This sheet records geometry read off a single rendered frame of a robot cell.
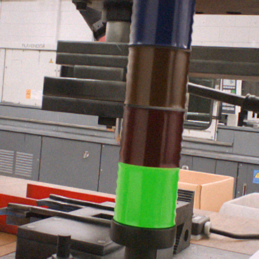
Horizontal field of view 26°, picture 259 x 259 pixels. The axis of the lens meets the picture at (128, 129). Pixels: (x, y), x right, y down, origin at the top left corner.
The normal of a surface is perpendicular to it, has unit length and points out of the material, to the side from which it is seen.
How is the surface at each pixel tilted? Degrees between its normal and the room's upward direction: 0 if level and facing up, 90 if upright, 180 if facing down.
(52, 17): 91
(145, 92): 76
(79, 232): 0
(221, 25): 91
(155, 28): 104
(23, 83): 90
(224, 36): 90
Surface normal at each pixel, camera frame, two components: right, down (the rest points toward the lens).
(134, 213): -0.33, -0.22
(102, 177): -0.47, 0.00
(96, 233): 0.09, -0.99
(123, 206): -0.69, 0.22
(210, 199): 0.86, 0.07
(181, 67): 0.72, -0.15
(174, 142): 0.67, 0.34
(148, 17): -0.49, 0.25
